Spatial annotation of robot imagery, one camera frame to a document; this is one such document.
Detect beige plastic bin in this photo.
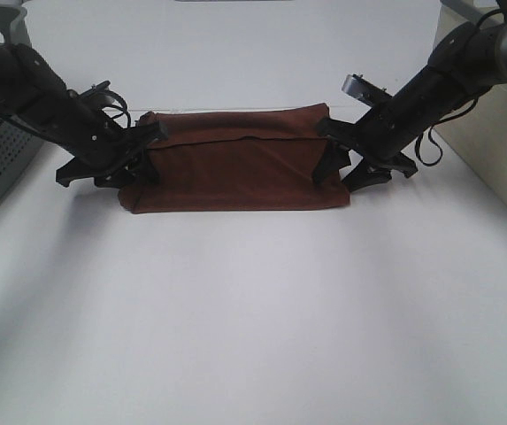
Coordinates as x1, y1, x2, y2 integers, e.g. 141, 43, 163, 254
434, 0, 507, 223

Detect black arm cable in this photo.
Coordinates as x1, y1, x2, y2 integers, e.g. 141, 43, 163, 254
93, 86, 133, 129
414, 88, 484, 168

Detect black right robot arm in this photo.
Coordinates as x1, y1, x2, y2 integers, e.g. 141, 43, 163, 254
311, 1, 507, 191

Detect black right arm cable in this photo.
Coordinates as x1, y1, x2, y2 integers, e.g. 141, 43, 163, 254
414, 88, 484, 168

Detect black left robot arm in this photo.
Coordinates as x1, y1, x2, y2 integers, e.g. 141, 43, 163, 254
0, 43, 167, 189

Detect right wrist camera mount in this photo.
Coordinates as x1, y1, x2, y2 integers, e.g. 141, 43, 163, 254
342, 74, 391, 107

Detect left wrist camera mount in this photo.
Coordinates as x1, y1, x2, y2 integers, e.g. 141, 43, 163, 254
69, 80, 130, 125

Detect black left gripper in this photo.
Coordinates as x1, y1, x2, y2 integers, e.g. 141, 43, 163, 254
56, 113, 168, 186

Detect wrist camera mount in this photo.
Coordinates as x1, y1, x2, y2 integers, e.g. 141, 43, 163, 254
69, 80, 130, 125
342, 74, 391, 107

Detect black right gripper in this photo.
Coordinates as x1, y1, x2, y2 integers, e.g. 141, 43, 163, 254
312, 117, 417, 192

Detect brown towel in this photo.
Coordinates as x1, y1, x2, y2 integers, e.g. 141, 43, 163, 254
118, 103, 350, 214

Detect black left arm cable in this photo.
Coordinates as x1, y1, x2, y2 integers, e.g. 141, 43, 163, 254
93, 86, 133, 129

